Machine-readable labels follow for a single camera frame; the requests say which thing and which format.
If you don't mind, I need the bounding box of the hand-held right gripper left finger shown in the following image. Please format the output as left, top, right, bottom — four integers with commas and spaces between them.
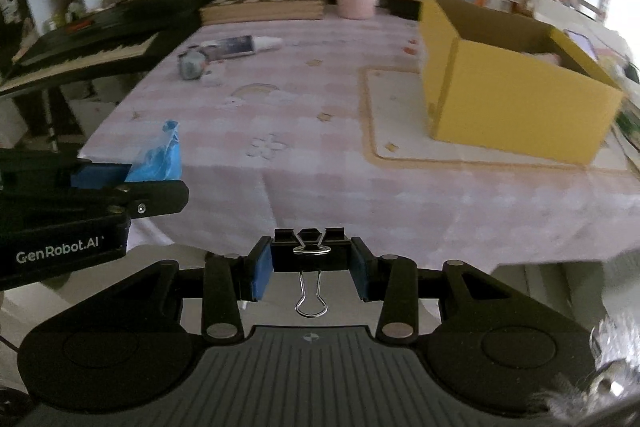
125, 237, 275, 343

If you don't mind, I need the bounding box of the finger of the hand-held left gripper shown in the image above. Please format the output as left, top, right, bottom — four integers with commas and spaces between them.
0, 149, 132, 195
0, 179, 190, 228

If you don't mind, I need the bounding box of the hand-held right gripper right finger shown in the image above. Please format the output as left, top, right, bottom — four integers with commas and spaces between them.
350, 237, 506, 343

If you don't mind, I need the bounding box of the black binder clip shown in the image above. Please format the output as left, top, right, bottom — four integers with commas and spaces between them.
272, 228, 353, 318

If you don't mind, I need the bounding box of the blue plastic bag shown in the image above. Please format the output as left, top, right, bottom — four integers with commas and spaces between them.
125, 119, 183, 182

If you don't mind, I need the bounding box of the dark white squeeze tube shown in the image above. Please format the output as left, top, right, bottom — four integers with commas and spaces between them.
200, 35, 284, 59

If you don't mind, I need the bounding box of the yellow cardboard box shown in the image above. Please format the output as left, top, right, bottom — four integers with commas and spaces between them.
417, 0, 625, 166

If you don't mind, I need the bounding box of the black keyboard stand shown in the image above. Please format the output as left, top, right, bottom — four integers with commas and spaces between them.
42, 87, 62, 154

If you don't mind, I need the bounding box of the grey blue toy car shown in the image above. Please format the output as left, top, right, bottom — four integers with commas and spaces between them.
177, 48, 210, 81

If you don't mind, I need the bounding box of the black keyboard piano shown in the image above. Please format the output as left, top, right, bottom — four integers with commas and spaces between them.
0, 0, 223, 98

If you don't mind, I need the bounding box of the wooden chessboard box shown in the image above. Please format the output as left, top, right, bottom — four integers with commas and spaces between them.
200, 0, 327, 26

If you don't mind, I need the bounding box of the grey fluffy fabric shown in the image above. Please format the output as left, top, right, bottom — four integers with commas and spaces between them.
532, 314, 640, 423

